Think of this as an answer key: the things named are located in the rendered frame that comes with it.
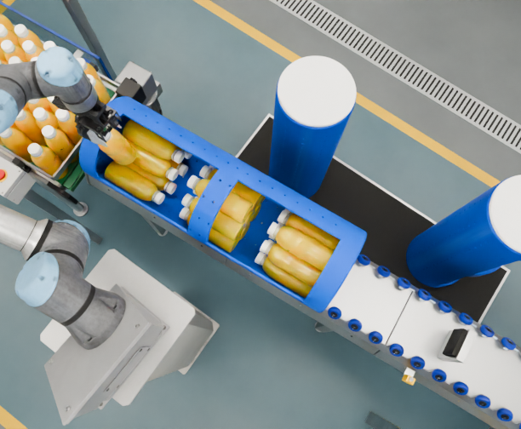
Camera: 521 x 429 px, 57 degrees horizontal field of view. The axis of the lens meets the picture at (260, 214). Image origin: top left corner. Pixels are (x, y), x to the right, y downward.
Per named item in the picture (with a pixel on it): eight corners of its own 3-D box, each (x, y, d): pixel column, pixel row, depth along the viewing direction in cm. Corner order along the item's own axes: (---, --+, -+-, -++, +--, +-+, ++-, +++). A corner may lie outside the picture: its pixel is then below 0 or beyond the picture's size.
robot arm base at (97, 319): (94, 357, 113) (60, 337, 108) (75, 338, 125) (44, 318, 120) (134, 305, 118) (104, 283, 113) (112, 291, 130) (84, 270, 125)
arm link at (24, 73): (-33, 79, 90) (25, 71, 90) (-13, 61, 99) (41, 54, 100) (-15, 117, 94) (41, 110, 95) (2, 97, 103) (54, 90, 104)
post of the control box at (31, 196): (98, 244, 257) (4, 185, 160) (92, 241, 257) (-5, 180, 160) (103, 238, 257) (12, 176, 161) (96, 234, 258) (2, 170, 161)
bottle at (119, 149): (140, 155, 147) (121, 134, 129) (124, 170, 146) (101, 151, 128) (126, 140, 148) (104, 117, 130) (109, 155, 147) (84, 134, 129)
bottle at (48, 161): (47, 179, 171) (22, 159, 153) (50, 160, 173) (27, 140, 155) (66, 180, 171) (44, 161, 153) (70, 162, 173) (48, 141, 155)
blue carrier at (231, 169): (317, 312, 157) (325, 316, 129) (100, 182, 167) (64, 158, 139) (358, 238, 161) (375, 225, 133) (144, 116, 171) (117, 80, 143)
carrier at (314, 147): (331, 187, 251) (306, 142, 257) (371, 109, 166) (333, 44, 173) (283, 209, 247) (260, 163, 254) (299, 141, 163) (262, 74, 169)
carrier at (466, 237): (398, 275, 239) (453, 296, 237) (477, 238, 155) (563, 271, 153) (415, 224, 246) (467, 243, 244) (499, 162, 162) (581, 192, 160)
